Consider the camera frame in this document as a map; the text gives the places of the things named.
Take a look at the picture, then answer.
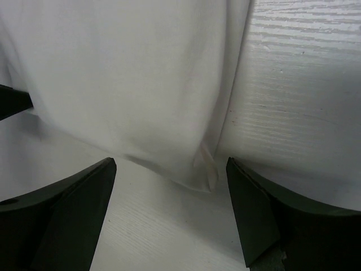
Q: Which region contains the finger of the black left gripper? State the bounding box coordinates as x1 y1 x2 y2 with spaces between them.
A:
0 85 33 120

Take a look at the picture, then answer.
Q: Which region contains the white printed t-shirt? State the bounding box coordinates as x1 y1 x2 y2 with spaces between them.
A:
1 1 249 191

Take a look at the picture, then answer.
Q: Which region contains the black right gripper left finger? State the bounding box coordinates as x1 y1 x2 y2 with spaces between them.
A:
1 158 117 270

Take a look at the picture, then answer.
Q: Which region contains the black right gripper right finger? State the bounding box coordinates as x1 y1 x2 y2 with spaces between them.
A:
226 158 360 270

